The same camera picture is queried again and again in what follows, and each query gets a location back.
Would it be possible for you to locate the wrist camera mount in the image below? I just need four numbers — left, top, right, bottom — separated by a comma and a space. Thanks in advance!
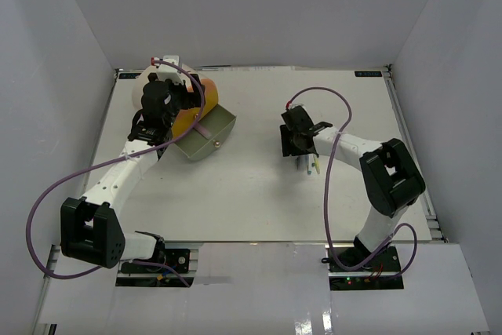
286, 101, 304, 111
151, 55, 186, 86

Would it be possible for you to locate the pink highlighter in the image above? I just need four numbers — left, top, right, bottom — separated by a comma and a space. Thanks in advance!
195, 123, 213, 140

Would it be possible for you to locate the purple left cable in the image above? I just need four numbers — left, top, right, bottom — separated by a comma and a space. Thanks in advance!
25, 58, 207, 282

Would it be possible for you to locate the teal cap marker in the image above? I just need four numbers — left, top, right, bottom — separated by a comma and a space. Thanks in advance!
306, 155, 315, 175

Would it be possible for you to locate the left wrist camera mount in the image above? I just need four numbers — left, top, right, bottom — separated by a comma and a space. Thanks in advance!
151, 55, 186, 86

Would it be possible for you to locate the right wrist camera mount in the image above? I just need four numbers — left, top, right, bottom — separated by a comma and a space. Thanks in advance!
286, 101, 304, 111

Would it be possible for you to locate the cream cylindrical drawer organizer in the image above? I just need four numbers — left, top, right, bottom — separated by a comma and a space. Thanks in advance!
132, 64, 207, 110

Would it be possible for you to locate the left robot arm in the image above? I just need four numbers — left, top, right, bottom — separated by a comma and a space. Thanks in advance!
60, 79, 204, 271

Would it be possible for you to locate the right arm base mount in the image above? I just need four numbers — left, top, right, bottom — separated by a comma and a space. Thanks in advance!
321, 246, 404, 292

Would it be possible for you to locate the peach top drawer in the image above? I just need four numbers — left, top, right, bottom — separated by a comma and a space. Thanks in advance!
184, 77, 216, 93

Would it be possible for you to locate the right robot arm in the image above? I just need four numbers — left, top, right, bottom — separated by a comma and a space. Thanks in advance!
280, 105, 426, 271

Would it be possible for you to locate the purple cable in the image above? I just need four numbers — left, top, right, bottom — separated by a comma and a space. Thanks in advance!
25, 58, 207, 282
285, 86, 417, 279

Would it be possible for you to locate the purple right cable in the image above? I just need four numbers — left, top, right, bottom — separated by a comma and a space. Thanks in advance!
285, 86, 417, 279

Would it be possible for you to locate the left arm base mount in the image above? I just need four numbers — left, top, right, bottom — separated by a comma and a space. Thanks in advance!
115, 244, 198, 288

